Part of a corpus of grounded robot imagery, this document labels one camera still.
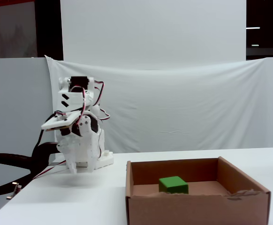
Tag brown cardboard box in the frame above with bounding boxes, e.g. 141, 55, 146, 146
125, 156, 272, 225

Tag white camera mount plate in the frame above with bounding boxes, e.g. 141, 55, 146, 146
41, 112, 82, 132

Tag grey partition panel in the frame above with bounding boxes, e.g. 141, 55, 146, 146
0, 57, 57, 220

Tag small metal clamp lever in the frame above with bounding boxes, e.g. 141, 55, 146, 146
6, 182, 22, 200

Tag red black arm wires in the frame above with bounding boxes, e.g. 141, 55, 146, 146
70, 81, 111, 127

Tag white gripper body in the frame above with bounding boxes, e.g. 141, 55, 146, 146
56, 113, 100, 141

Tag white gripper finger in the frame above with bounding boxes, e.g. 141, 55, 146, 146
56, 137, 82, 174
84, 132, 100, 173

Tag white draped cloth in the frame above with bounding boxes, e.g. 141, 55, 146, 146
44, 55, 273, 153

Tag black camera cable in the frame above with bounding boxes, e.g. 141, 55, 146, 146
32, 112, 66, 162

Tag green cube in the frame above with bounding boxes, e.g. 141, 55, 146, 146
159, 176, 190, 195

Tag red white base wires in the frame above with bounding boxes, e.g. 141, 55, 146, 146
32, 160, 68, 180

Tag white backdrop screen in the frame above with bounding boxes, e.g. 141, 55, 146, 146
60, 0, 247, 71

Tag black table clamp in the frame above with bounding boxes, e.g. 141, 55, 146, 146
0, 142, 68, 197

